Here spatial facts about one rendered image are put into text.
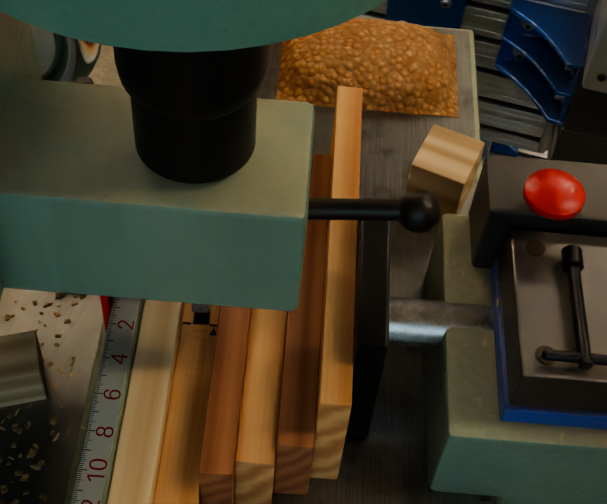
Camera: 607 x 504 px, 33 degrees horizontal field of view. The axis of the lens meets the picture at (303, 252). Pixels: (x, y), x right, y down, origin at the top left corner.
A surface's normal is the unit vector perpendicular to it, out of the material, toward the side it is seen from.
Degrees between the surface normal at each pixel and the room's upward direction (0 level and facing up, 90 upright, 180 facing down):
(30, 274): 90
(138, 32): 90
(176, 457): 0
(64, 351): 0
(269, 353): 0
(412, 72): 32
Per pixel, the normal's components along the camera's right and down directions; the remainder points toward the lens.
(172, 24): 0.00, 0.79
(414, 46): 0.28, -0.59
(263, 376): 0.06, -0.61
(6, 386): 0.25, 0.78
